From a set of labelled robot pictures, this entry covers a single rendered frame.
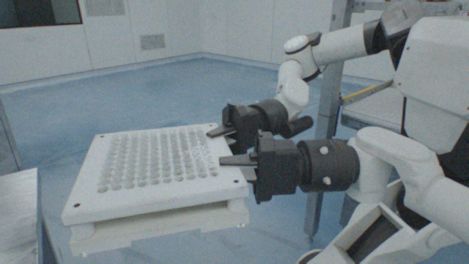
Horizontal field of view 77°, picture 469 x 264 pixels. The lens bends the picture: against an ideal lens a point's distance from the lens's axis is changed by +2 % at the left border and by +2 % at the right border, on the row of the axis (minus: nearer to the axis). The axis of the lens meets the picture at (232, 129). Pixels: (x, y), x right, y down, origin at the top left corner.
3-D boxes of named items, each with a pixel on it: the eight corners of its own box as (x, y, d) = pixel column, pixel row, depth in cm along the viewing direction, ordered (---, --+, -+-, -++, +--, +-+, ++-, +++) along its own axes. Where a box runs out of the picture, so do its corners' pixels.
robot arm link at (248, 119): (248, 111, 55) (285, 97, 63) (214, 99, 61) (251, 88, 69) (246, 168, 60) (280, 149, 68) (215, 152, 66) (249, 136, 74)
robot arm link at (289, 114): (262, 92, 67) (290, 83, 74) (243, 123, 74) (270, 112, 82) (297, 127, 63) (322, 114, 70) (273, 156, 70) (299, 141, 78)
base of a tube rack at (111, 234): (101, 164, 61) (99, 154, 60) (217, 150, 66) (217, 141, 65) (72, 257, 39) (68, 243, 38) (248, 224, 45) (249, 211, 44)
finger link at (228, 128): (203, 135, 57) (226, 126, 61) (214, 140, 55) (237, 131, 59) (203, 127, 56) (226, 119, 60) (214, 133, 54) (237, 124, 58)
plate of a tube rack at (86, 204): (96, 143, 59) (94, 133, 58) (217, 130, 64) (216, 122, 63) (63, 228, 37) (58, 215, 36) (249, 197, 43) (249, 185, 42)
